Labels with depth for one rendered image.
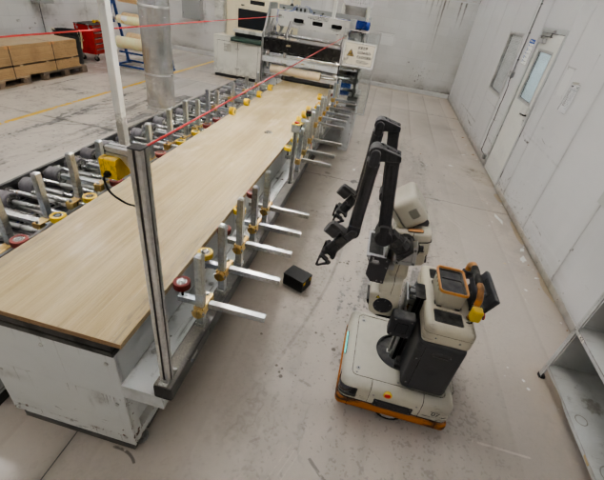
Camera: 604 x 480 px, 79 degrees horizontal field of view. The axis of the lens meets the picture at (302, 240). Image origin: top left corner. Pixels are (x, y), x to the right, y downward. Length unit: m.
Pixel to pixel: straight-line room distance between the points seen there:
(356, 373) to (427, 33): 10.92
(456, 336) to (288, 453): 1.11
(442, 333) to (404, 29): 10.88
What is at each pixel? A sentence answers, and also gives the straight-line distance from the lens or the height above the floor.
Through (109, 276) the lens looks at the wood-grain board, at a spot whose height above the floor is 0.90.
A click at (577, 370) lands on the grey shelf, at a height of 0.14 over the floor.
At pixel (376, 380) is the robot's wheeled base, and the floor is 0.28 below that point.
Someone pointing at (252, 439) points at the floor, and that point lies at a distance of 2.34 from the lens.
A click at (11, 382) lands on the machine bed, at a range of 2.36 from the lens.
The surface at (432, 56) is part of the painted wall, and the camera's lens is 12.35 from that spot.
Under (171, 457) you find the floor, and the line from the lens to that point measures 2.32.
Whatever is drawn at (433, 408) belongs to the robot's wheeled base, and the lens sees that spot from 2.40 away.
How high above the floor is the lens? 2.09
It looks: 34 degrees down
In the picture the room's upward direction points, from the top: 9 degrees clockwise
